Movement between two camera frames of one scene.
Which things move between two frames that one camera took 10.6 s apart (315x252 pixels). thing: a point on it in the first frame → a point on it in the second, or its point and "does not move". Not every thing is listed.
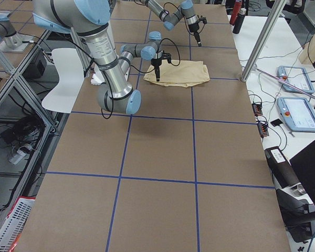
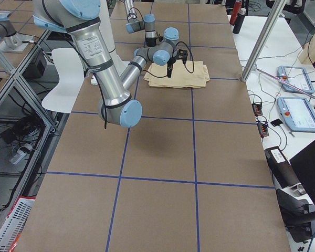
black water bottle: (239, 20) does not move
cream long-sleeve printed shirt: (179, 73) does not move
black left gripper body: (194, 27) → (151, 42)
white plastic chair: (61, 98) does not move
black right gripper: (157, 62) → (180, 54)
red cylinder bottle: (235, 11) does not move
